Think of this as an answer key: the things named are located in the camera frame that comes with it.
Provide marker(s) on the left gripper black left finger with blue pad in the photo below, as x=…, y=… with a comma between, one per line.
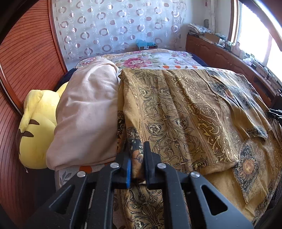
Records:
x=86, y=200

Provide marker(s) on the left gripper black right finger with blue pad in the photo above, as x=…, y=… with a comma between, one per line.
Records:
x=190, y=200

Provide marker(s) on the golden paisley patterned garment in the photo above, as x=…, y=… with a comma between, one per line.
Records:
x=210, y=121

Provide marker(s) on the pale pink blanket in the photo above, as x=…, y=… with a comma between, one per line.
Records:
x=87, y=118

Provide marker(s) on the wooden side cabinet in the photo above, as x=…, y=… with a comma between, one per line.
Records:
x=217, y=57

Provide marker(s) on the yellow Pikachu plush toy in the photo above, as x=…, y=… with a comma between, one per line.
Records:
x=36, y=128

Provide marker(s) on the dark blue mattress edge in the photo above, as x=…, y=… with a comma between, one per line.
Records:
x=199, y=60

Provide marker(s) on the cardboard box on cabinet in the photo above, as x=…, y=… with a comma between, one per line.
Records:
x=211, y=37

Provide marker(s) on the pink floral bed quilt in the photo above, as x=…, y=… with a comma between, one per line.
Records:
x=162, y=58

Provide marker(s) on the wooden headboard panel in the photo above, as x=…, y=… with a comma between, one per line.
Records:
x=30, y=59

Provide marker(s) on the teal item on box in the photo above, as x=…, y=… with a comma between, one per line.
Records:
x=144, y=45

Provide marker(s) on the white circle pattern curtain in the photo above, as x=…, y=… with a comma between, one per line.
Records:
x=89, y=28

